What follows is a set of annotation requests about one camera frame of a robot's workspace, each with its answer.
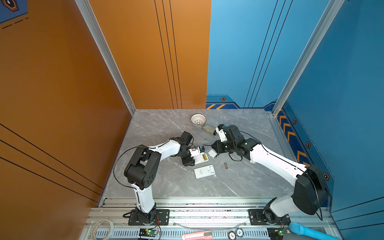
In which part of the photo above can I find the green circuit board right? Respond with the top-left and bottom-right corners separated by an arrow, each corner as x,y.
267,228 -> 284,240

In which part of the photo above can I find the tape roll clear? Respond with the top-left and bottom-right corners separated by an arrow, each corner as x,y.
90,219 -> 115,240

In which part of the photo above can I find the white mesh basket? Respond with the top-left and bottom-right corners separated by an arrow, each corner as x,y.
191,114 -> 207,126

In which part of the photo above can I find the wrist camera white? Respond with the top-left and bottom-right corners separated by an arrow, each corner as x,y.
216,124 -> 228,143
189,146 -> 205,157

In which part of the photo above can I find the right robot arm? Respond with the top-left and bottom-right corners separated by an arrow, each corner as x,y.
211,124 -> 331,225

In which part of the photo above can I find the beige black small bottle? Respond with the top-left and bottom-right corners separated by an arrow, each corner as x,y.
203,125 -> 217,136

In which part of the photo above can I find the green circuit board left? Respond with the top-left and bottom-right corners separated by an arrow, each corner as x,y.
139,229 -> 159,239

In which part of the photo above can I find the aluminium corner post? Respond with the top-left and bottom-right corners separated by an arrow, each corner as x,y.
272,0 -> 345,118
75,0 -> 136,116

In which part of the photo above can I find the aluminium corner post right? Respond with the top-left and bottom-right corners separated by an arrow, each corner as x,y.
272,0 -> 345,118

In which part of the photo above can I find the white battery cover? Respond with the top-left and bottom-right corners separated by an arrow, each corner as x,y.
208,149 -> 218,158

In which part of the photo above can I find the white air conditioner remote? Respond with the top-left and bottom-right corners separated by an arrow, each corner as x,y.
194,165 -> 216,179

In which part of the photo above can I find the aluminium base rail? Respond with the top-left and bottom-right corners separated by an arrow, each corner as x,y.
80,197 -> 342,240

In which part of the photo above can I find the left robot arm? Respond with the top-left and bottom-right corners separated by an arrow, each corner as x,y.
124,132 -> 195,224

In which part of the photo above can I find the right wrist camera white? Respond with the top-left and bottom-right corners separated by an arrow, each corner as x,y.
216,124 -> 228,143

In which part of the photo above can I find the green circuit board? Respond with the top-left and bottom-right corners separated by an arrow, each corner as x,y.
139,229 -> 159,239
267,228 -> 284,240

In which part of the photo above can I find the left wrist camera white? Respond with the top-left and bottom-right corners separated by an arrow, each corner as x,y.
189,146 -> 205,157

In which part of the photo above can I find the pink utility knife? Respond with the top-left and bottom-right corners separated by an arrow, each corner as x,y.
182,231 -> 213,240

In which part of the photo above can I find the aluminium corner post left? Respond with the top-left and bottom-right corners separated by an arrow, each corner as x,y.
75,0 -> 136,116

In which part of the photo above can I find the blue foam tube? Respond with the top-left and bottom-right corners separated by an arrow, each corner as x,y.
289,222 -> 338,240

